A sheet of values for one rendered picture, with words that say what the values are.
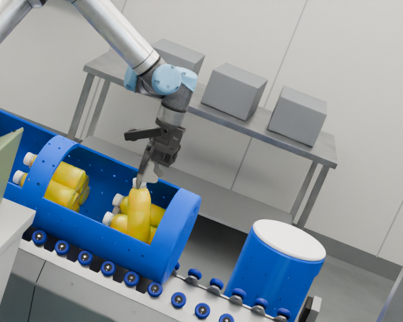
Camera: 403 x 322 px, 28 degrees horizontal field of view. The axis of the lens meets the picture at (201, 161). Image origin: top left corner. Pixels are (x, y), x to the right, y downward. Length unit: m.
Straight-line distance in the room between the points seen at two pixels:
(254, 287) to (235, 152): 2.93
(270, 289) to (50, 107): 3.38
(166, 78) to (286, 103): 2.85
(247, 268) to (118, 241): 0.71
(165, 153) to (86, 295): 0.49
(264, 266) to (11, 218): 1.07
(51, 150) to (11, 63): 3.59
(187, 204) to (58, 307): 0.50
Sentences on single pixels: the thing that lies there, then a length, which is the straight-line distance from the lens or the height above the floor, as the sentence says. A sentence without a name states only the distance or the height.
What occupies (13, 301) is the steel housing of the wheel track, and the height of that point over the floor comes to 0.73.
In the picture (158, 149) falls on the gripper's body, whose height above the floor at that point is 1.35.
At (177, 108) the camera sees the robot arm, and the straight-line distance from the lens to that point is 2.20.
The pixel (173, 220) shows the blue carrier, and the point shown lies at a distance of 2.25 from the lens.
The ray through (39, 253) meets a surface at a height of 0.92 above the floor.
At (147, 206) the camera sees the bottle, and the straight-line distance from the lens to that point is 2.30.
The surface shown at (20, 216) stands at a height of 1.15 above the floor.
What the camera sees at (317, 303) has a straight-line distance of 2.38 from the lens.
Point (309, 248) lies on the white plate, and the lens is 2.89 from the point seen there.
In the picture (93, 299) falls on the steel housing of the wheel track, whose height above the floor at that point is 0.87.
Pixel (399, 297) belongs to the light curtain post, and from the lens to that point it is 1.97.
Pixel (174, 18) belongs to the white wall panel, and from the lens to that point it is 5.58.
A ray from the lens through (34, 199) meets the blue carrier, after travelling 2.34.
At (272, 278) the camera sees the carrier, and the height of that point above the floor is 0.93.
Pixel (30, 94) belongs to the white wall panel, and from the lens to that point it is 5.92.
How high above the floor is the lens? 2.02
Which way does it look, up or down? 17 degrees down
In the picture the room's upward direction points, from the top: 21 degrees clockwise
